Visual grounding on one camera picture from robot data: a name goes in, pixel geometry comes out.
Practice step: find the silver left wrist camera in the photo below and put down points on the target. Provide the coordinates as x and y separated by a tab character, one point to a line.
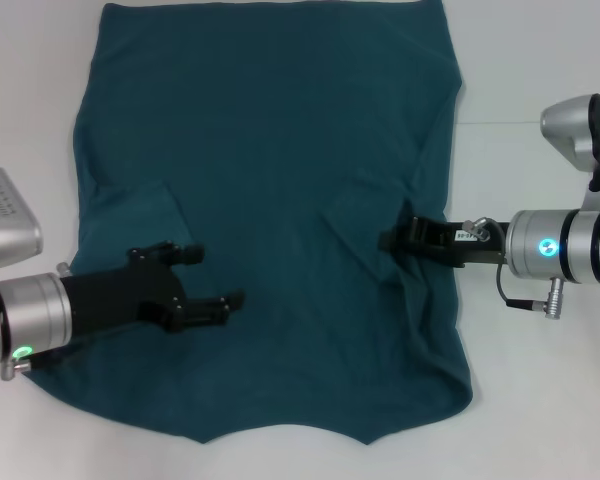
10	235

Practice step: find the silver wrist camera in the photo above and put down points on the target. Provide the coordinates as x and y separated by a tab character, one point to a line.
10	235
565	125

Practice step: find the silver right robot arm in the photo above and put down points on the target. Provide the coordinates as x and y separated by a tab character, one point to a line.
570	245

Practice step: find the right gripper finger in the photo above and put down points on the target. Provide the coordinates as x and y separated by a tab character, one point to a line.
397	239

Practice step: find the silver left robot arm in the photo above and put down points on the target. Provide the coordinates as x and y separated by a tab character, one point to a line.
35	315

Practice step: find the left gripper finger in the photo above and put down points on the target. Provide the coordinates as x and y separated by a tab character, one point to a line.
192	255
200	315

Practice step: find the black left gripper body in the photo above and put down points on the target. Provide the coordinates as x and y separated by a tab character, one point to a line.
115	300

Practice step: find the teal blue shirt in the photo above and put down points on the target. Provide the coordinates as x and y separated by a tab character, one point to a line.
280	150

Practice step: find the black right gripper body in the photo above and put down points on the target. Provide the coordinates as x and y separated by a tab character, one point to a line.
440	245

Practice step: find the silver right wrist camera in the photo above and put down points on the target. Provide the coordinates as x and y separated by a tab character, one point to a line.
565	125

